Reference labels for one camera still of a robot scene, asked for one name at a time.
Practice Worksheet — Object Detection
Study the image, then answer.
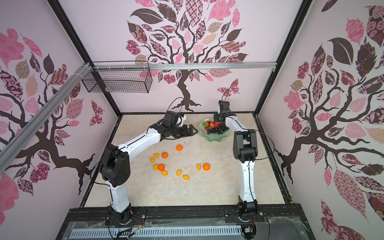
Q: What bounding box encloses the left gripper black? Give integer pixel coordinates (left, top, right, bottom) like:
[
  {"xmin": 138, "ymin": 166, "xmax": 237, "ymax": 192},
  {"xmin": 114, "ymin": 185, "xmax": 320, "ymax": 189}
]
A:
[{"xmin": 169, "ymin": 123, "xmax": 198, "ymax": 139}]

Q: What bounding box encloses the dark fake grape bunch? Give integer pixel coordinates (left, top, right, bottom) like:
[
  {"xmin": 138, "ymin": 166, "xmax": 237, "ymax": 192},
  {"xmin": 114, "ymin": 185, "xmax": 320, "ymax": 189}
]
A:
[{"xmin": 207, "ymin": 124, "xmax": 229, "ymax": 135}]

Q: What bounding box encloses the light green wavy fruit bowl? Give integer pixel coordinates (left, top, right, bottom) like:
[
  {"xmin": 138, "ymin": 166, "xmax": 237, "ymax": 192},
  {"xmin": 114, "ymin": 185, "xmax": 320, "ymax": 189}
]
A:
[{"xmin": 199, "ymin": 118, "xmax": 230, "ymax": 142}]

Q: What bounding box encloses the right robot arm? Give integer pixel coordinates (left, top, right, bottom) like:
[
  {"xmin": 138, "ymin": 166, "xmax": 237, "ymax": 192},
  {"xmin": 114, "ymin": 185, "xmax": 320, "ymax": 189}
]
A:
[{"xmin": 214, "ymin": 113, "xmax": 258, "ymax": 219}]

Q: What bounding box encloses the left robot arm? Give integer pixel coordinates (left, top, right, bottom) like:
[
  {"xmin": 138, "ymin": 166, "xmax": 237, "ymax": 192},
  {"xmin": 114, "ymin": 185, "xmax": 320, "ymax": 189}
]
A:
[{"xmin": 99, "ymin": 111, "xmax": 198, "ymax": 225}]

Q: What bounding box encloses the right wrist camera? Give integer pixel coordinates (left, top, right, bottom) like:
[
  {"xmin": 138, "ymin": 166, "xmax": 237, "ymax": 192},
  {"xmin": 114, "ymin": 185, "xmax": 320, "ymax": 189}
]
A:
[{"xmin": 218, "ymin": 101, "xmax": 231, "ymax": 114}]

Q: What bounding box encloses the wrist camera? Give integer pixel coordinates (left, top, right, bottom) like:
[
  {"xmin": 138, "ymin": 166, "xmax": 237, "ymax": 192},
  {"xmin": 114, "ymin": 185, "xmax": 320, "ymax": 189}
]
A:
[
  {"xmin": 176, "ymin": 113, "xmax": 187, "ymax": 127},
  {"xmin": 218, "ymin": 101, "xmax": 231, "ymax": 114}
]

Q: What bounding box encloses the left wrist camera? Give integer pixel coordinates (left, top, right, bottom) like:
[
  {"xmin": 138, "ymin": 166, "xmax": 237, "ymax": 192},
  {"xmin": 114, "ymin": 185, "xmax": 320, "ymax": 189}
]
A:
[{"xmin": 176, "ymin": 113, "xmax": 187, "ymax": 127}]

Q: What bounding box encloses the aluminium rail back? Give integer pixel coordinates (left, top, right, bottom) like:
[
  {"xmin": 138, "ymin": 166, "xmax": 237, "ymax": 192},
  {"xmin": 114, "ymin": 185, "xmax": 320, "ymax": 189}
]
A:
[{"xmin": 93, "ymin": 62, "xmax": 277, "ymax": 71}]

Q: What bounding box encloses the aluminium rail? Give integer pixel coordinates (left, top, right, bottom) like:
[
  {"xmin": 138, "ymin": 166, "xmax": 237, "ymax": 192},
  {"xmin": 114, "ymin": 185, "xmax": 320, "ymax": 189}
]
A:
[
  {"xmin": 1, "ymin": 63, "xmax": 92, "ymax": 173},
  {"xmin": 93, "ymin": 62, "xmax": 277, "ymax": 71}
]

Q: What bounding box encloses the black wire basket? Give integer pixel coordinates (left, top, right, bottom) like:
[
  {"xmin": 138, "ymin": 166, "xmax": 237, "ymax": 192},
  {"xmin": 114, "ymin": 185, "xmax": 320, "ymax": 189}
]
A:
[{"xmin": 82, "ymin": 60, "xmax": 153, "ymax": 94}]

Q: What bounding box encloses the white vented cable duct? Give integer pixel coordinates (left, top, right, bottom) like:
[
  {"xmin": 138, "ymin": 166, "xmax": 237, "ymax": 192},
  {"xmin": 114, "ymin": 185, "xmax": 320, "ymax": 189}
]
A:
[{"xmin": 68, "ymin": 226, "xmax": 242, "ymax": 240}]

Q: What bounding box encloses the black base frame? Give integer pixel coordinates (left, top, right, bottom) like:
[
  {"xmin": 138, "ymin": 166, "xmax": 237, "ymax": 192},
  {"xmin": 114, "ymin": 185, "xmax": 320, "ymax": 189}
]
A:
[{"xmin": 57, "ymin": 204, "xmax": 315, "ymax": 240}]

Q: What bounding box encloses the aluminium rail left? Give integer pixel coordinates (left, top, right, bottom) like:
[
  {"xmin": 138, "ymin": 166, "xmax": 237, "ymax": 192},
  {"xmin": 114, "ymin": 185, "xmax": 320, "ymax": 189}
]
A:
[{"xmin": 1, "ymin": 63, "xmax": 92, "ymax": 173}]

